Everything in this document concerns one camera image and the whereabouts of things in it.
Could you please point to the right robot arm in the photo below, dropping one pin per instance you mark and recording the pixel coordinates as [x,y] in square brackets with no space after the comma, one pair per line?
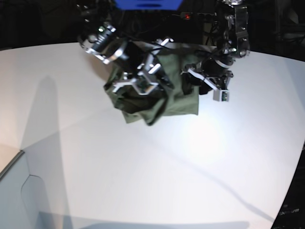
[105,37]

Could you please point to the green t-shirt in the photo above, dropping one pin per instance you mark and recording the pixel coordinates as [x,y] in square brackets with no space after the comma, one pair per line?
[180,99]

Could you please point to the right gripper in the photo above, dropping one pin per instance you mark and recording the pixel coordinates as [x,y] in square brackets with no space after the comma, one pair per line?
[137,63]

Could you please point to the black power strip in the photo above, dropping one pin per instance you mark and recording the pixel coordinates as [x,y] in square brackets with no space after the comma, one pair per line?
[201,17]

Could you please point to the blue box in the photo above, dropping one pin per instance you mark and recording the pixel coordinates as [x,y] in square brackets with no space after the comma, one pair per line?
[148,4]

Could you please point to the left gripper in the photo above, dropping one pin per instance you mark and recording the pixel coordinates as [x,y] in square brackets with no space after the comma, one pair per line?
[208,75]

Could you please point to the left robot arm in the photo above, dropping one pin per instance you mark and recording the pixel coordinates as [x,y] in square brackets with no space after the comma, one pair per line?
[230,36]

